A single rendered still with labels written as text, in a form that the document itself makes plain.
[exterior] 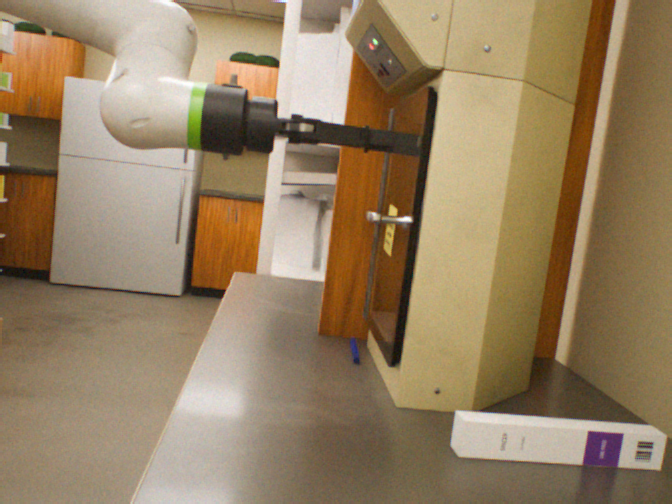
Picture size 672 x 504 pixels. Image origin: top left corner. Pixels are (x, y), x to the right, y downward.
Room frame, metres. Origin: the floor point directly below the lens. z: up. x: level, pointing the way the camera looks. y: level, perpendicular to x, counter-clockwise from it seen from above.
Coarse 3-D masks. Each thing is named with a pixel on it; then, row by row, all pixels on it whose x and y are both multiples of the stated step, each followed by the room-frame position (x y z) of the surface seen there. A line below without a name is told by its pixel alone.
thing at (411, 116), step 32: (416, 96) 0.97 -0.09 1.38; (416, 128) 0.94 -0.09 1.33; (416, 160) 0.91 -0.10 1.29; (384, 192) 1.16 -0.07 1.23; (416, 192) 0.89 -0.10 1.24; (384, 224) 1.11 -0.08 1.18; (384, 256) 1.07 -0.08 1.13; (384, 288) 1.02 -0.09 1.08; (384, 320) 0.98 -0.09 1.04; (384, 352) 0.95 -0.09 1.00
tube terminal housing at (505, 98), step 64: (512, 0) 0.89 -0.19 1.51; (576, 0) 0.99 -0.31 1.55; (448, 64) 0.88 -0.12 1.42; (512, 64) 0.89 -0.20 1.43; (576, 64) 1.03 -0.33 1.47; (448, 128) 0.88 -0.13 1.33; (512, 128) 0.89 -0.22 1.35; (448, 192) 0.88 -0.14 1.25; (512, 192) 0.91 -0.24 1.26; (448, 256) 0.88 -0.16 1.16; (512, 256) 0.93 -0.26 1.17; (448, 320) 0.89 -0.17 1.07; (512, 320) 0.96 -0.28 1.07; (448, 384) 0.89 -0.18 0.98; (512, 384) 0.99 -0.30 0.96
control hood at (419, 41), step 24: (360, 0) 0.95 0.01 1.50; (384, 0) 0.87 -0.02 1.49; (408, 0) 0.87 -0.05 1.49; (432, 0) 0.88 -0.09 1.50; (360, 24) 1.03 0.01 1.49; (384, 24) 0.92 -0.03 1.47; (408, 24) 0.87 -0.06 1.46; (432, 24) 0.88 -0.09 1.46; (408, 48) 0.89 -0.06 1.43; (432, 48) 0.88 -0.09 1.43; (408, 72) 0.97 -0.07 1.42; (432, 72) 0.91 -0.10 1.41
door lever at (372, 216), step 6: (366, 210) 0.99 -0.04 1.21; (372, 210) 0.97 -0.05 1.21; (366, 216) 0.97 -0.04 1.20; (372, 216) 0.92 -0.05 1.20; (378, 216) 0.92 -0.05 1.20; (384, 216) 0.92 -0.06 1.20; (390, 216) 0.93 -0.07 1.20; (396, 216) 0.93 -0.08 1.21; (402, 216) 0.94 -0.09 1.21; (372, 222) 0.92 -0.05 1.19; (378, 222) 0.92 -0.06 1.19; (384, 222) 0.92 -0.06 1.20; (390, 222) 0.92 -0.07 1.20; (396, 222) 0.92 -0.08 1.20; (402, 222) 0.92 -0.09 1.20; (402, 228) 0.93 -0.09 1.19
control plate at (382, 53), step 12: (372, 24) 0.97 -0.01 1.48; (372, 36) 1.01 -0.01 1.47; (360, 48) 1.13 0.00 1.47; (384, 48) 0.99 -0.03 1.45; (372, 60) 1.11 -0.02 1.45; (384, 60) 1.04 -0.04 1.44; (396, 60) 0.98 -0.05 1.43; (384, 72) 1.09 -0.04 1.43; (396, 72) 1.02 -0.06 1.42; (384, 84) 1.15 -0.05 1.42
